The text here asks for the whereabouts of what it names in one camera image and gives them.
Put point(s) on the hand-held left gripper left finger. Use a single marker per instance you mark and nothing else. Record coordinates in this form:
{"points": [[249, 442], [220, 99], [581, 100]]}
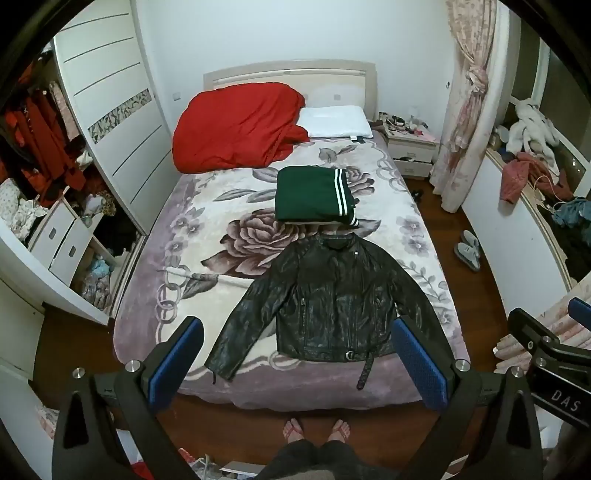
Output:
{"points": [[178, 364]]}

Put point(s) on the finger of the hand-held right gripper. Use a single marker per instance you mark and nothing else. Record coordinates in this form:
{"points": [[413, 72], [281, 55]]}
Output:
{"points": [[531, 332], [581, 311]]}

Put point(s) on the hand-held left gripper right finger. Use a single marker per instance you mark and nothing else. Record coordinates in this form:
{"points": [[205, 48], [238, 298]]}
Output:
{"points": [[422, 374]]}

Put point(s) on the black leather jacket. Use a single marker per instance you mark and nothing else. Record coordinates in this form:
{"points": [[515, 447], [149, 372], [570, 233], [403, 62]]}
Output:
{"points": [[332, 304]]}

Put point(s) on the white clothes pile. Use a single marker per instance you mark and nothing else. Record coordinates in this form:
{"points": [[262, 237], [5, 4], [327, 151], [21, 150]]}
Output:
{"points": [[531, 129]]}

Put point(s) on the red hanging clothes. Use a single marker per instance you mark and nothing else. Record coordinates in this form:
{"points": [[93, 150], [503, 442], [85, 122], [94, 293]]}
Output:
{"points": [[41, 129]]}

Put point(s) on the grey slipper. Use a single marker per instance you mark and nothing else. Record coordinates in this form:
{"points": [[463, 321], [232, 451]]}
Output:
{"points": [[471, 240], [467, 256]]}

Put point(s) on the blue garment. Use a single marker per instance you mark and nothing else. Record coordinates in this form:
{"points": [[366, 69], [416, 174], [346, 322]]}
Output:
{"points": [[572, 212]]}

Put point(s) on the person's right foot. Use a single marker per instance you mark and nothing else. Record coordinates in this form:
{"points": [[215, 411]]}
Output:
{"points": [[340, 430]]}

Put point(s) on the person's foot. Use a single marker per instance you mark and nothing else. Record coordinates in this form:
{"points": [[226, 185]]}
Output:
{"points": [[294, 430], [340, 430]]}

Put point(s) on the light blue cloth bundle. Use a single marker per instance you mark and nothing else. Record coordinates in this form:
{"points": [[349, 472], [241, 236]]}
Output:
{"points": [[99, 277]]}

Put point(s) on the person's left foot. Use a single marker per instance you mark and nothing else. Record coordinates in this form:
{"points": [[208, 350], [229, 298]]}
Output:
{"points": [[294, 430]]}

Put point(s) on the person's dark pants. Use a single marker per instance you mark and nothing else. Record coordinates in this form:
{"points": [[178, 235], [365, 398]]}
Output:
{"points": [[304, 464]]}

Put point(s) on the pink garment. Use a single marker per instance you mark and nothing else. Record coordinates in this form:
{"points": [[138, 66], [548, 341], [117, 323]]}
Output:
{"points": [[517, 177]]}

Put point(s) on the floral plush blanket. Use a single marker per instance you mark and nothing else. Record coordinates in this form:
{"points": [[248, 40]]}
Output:
{"points": [[221, 217]]}

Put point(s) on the white drawer unit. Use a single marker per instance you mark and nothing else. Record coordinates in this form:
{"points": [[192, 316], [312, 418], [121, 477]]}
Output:
{"points": [[60, 240]]}

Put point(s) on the small dark floor object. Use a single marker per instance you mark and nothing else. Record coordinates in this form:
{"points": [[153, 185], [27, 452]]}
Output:
{"points": [[417, 194]]}

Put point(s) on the green folded garment white stripes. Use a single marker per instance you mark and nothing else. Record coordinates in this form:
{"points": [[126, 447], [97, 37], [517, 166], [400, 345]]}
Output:
{"points": [[309, 196]]}

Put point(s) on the white nightstand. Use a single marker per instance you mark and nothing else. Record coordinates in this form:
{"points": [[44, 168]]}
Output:
{"points": [[411, 150]]}

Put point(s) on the white floral cloth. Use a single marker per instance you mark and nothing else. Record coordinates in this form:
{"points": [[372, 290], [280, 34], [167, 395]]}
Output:
{"points": [[18, 207]]}

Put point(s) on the pink floral curtain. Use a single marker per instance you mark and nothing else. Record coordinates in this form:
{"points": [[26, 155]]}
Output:
{"points": [[466, 115]]}

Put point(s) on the red duvet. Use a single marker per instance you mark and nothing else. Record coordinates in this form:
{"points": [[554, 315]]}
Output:
{"points": [[235, 129]]}

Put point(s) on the clutter of small toiletries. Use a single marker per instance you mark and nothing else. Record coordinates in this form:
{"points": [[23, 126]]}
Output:
{"points": [[399, 122]]}

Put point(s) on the white pillow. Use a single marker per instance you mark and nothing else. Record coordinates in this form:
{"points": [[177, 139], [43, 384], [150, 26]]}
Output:
{"points": [[334, 121]]}

